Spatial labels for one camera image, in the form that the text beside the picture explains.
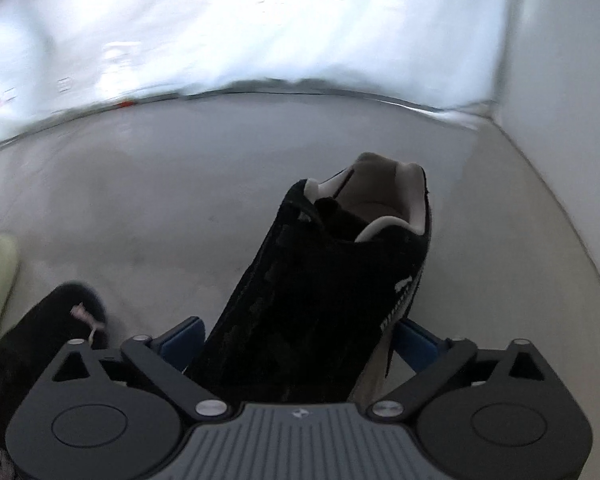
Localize black sneaker with pink trim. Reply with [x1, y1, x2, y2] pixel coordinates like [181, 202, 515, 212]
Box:
[0, 282, 108, 480]
[185, 152, 433, 403]

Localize white printed sheet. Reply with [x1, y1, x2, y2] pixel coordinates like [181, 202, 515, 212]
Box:
[0, 0, 513, 161]

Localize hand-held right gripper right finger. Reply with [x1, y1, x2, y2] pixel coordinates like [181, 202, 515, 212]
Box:
[367, 320, 553, 423]

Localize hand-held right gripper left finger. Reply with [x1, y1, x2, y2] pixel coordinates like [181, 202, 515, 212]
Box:
[50, 316, 233, 423]

